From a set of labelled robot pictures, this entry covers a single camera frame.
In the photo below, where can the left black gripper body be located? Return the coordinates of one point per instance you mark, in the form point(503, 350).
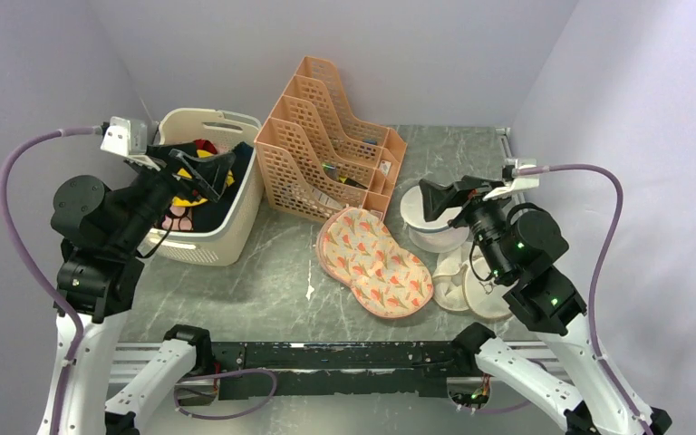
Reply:
point(164, 184)

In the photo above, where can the dark garment in basket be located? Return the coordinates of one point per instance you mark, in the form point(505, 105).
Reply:
point(209, 216)

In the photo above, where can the cream laundry basket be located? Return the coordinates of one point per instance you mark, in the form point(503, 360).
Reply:
point(212, 233)

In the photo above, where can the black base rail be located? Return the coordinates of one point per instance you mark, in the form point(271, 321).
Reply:
point(256, 369)

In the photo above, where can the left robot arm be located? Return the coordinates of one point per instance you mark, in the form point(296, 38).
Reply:
point(102, 229)

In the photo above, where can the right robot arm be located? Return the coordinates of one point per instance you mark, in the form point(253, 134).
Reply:
point(521, 247)

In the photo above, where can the yellow bra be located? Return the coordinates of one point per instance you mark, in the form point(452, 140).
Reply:
point(195, 180)

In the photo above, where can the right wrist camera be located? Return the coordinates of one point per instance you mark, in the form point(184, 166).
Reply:
point(512, 182)

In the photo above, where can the red lace garment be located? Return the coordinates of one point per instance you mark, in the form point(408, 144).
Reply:
point(205, 147)

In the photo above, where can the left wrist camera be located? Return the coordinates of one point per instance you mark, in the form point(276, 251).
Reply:
point(127, 138)

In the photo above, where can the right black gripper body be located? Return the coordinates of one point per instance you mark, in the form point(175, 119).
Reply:
point(485, 218)

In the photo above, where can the orange file organizer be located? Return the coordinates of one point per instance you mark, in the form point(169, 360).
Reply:
point(317, 158)

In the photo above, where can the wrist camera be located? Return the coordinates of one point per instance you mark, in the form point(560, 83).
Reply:
point(512, 182)
point(127, 138)

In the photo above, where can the white mesh laundry bag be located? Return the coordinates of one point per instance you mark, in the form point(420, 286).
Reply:
point(436, 236)

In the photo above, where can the floral laundry bag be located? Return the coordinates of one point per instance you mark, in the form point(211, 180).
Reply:
point(355, 248)

